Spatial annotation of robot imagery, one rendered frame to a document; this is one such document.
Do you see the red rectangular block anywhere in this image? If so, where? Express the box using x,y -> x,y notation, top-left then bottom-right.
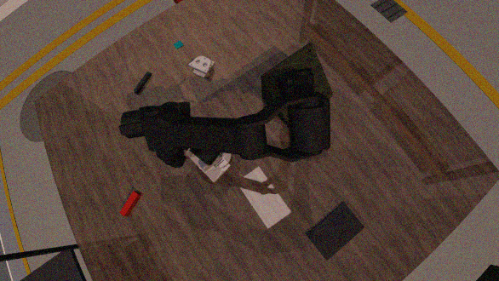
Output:
119,191 -> 141,216

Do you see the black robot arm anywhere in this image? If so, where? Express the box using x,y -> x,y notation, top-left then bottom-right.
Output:
118,67 -> 330,168

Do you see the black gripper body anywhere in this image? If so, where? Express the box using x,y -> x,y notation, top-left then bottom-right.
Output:
196,149 -> 220,165

